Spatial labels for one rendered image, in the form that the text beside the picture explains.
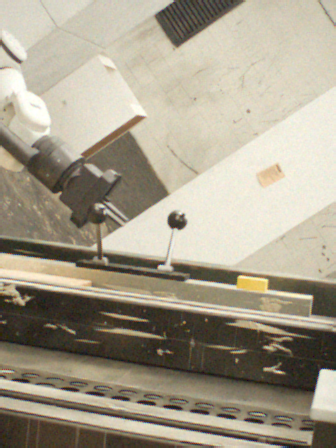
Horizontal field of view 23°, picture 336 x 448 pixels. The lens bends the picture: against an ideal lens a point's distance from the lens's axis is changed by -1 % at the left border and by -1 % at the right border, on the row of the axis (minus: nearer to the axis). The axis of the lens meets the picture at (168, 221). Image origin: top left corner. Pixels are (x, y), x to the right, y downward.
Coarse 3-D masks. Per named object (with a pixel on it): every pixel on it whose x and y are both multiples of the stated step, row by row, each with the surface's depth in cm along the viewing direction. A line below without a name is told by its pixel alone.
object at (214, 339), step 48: (0, 288) 100; (48, 288) 99; (96, 288) 103; (0, 336) 100; (48, 336) 99; (96, 336) 98; (144, 336) 96; (192, 336) 95; (240, 336) 94; (288, 336) 93; (288, 384) 93
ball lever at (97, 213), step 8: (88, 208) 146; (96, 208) 145; (104, 208) 146; (88, 216) 145; (96, 216) 145; (104, 216) 145; (96, 224) 147; (96, 232) 148; (96, 240) 149; (96, 248) 150; (96, 256) 152; (104, 264) 151
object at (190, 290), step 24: (0, 264) 154; (24, 264) 153; (48, 264) 152; (72, 264) 154; (120, 288) 149; (144, 288) 148; (168, 288) 147; (192, 288) 146; (216, 288) 145; (288, 312) 142
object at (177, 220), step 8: (168, 216) 153; (176, 216) 152; (184, 216) 153; (168, 224) 153; (176, 224) 152; (184, 224) 153; (176, 232) 153; (168, 248) 151; (168, 256) 150; (168, 264) 150; (168, 272) 148
